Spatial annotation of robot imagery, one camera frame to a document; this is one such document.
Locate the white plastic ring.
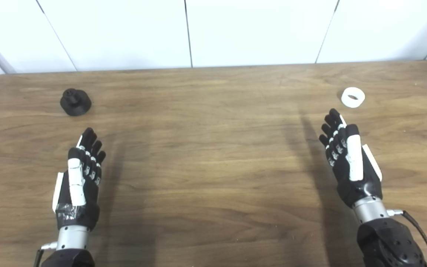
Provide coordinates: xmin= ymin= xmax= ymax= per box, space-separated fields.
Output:
xmin=341 ymin=87 xmax=366 ymax=109

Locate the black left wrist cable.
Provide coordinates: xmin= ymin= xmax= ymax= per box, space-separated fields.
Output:
xmin=34 ymin=242 xmax=58 ymax=267

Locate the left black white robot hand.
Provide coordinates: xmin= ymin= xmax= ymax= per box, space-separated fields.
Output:
xmin=52 ymin=128 xmax=106 ymax=231

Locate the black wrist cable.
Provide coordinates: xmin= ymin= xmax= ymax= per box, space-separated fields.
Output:
xmin=34 ymin=242 xmax=58 ymax=267
xmin=387 ymin=209 xmax=427 ymax=267

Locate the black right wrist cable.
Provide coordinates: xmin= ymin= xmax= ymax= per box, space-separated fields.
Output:
xmin=387 ymin=209 xmax=427 ymax=267

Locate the round black plastic part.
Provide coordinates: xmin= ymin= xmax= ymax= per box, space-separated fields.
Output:
xmin=60 ymin=88 xmax=92 ymax=116

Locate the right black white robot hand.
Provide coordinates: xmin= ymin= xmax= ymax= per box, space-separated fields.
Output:
xmin=319 ymin=108 xmax=383 ymax=208

